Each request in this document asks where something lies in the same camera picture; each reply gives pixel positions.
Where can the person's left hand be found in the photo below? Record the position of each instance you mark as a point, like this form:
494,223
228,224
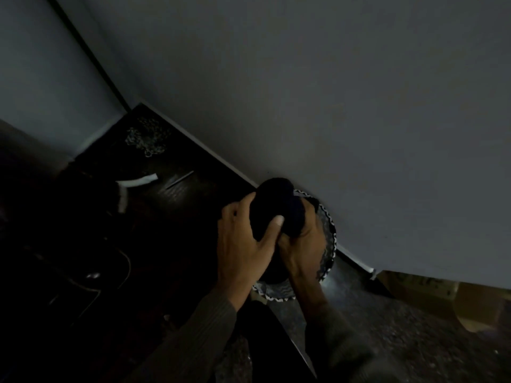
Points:
239,251

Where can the person's right hand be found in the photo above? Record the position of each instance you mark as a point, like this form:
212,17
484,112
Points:
307,255

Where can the black white zigzag laundry basket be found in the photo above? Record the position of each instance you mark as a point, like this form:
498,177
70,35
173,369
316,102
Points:
332,235

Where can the black garment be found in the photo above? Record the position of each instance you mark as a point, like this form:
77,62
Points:
275,199

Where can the person's right forearm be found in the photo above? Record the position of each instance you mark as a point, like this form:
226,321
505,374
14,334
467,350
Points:
339,347

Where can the person's left forearm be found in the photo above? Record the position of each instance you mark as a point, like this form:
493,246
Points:
191,343

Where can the thin stick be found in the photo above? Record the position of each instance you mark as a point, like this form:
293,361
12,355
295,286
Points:
179,180

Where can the cardboard box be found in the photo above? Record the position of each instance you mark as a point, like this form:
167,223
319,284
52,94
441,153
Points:
423,293

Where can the green pipe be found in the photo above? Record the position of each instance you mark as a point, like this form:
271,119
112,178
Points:
92,61

